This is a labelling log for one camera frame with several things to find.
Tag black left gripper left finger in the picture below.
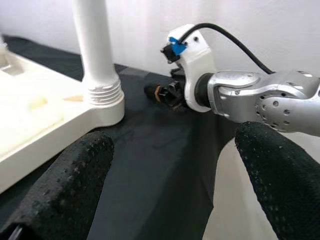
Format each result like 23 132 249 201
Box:
0 130 115 240

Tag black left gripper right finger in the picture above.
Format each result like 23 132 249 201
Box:
234 121 320 240

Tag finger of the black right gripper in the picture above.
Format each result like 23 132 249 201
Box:
144 83 161 103

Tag white plastic table top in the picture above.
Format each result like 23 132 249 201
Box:
0 49 126 195

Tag white plastic table leg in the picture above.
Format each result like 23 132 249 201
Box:
72 0 124 109

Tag black tablecloth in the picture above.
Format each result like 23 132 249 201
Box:
0 33 241 240

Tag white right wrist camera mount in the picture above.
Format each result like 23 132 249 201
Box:
166 24 217 113

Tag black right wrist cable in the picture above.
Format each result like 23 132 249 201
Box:
179 22 276 75

